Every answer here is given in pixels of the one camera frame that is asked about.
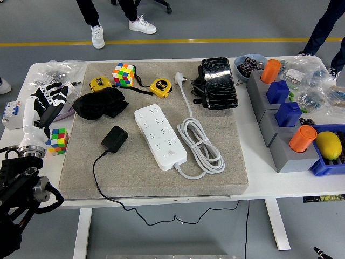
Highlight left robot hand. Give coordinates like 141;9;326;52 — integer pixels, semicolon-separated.
18;82;70;148

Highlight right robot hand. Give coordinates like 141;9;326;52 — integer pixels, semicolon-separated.
313;246;331;259

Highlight black plug cord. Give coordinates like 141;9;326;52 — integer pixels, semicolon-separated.
92;151;240;226

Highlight black plug adapter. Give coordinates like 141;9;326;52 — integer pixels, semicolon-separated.
101;125;129;154

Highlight white power strip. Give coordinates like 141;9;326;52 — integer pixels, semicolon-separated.
134;104;189;172

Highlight white circuit breaker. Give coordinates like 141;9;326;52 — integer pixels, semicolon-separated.
1;100;27;130

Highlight small colourful puzzle cube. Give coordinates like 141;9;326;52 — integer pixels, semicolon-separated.
45;127;70;156

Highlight person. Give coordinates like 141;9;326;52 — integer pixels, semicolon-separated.
296;0;345;81
75;0;157;50
0;77;13;96

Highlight white table leg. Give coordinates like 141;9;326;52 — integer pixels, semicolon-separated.
264;199;291;251
73;207;93;259

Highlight white socket block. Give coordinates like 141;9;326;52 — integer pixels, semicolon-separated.
64;81;80;106

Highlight black table control panel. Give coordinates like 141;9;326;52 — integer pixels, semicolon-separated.
302;194;345;203

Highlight clear bag of metal parts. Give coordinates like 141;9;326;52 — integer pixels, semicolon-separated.
29;59;86;88

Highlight black cloth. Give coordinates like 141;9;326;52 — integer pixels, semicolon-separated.
72;87;129;121

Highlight blue storage bin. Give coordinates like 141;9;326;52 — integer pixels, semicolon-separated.
308;123;345;178

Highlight grey holder block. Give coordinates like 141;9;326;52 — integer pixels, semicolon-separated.
269;129;327;174
246;70;291;125
260;106;302;148

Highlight large colourful puzzle cube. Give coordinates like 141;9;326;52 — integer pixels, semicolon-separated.
112;62;135;87

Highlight yellow lemon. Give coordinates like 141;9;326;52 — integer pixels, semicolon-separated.
315;131;343;161

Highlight orange cylinder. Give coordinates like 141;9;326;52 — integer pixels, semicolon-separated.
289;125;318;154
260;59;282;85

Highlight blue block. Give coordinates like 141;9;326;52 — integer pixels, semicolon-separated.
274;101;302;128
266;80;291;105

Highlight grey-brown mat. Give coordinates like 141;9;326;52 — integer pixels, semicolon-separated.
59;60;249;200

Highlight clear bag of components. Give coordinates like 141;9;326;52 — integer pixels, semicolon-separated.
279;54;336;87
292;85;345;114

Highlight black glossy case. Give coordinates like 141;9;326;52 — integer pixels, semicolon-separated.
201;57;239;111

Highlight blue bowl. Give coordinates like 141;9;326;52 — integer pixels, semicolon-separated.
233;53;268;83

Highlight black hanging cable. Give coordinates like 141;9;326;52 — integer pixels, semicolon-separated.
244;201;250;259

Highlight yellow tape measure with strap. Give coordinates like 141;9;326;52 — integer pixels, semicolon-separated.
134;72;173;100

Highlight white power strip cable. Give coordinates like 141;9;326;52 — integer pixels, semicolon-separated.
174;71;226;181

